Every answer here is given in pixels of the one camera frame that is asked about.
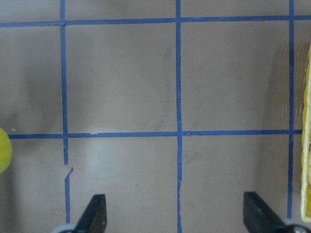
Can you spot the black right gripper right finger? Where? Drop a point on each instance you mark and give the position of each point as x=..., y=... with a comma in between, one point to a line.
x=258, y=217

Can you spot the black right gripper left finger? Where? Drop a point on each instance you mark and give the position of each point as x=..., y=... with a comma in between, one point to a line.
x=93, y=219

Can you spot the yellow tape roll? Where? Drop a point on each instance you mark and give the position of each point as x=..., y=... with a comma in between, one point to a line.
x=5, y=150

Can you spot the yellow plastic basket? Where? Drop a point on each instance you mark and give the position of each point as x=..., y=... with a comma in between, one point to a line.
x=306, y=148

